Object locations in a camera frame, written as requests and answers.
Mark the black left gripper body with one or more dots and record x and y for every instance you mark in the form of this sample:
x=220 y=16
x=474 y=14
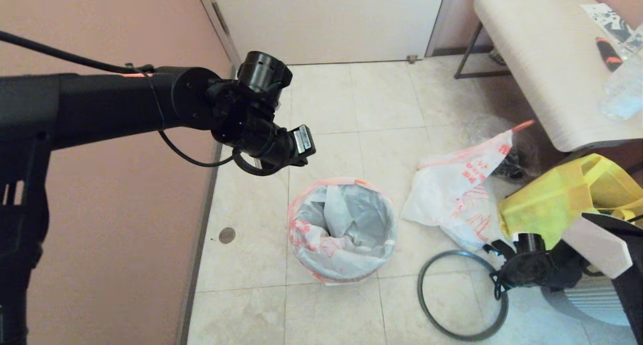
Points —
x=276 y=141

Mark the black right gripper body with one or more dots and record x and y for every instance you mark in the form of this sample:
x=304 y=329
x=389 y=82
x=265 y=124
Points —
x=520 y=272

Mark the white plastic bag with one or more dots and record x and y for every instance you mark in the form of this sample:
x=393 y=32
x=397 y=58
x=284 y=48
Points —
x=457 y=194

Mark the white trash bag red cartoon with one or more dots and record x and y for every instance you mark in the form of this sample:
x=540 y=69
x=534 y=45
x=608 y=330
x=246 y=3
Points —
x=341 y=224

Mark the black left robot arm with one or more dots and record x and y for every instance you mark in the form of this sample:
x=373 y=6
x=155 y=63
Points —
x=100 y=104

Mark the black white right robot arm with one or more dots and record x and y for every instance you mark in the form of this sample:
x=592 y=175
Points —
x=593 y=254

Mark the yellow fabric tote bag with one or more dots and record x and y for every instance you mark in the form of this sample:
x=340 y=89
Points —
x=552 y=204

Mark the grey ribbed round object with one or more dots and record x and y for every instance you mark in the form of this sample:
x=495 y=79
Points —
x=593 y=300

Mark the round metal floor drain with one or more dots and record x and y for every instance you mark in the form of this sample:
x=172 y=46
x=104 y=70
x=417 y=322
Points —
x=226 y=235

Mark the white door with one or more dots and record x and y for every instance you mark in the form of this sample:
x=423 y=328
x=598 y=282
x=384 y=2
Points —
x=326 y=23

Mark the large clear plastic bottle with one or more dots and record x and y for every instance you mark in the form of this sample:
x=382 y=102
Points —
x=623 y=94

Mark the beige bench metal legs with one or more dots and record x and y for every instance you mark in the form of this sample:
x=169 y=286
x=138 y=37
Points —
x=542 y=59

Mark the grey shoe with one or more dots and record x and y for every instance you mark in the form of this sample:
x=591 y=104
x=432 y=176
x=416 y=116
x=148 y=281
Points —
x=496 y=59

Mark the black orange utility knife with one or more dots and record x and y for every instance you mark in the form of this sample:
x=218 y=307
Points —
x=608 y=55

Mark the black white printed leaflet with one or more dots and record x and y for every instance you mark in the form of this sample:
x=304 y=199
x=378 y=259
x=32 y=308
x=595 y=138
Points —
x=605 y=19

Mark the grey wall baseboard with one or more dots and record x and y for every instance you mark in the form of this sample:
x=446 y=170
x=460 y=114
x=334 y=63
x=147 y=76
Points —
x=201 y=234

